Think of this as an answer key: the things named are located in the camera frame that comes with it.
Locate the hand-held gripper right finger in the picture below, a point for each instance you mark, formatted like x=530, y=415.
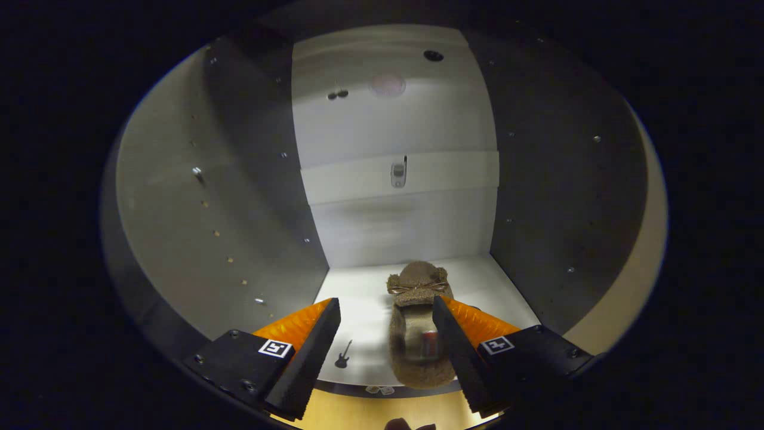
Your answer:
x=465, y=358

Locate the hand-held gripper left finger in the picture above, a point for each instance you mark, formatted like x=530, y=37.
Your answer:
x=304, y=364

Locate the brown fuzzy shoe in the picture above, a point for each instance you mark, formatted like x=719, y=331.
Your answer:
x=418, y=278

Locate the grey shoe cabinet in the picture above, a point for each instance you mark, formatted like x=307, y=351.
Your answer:
x=388, y=227

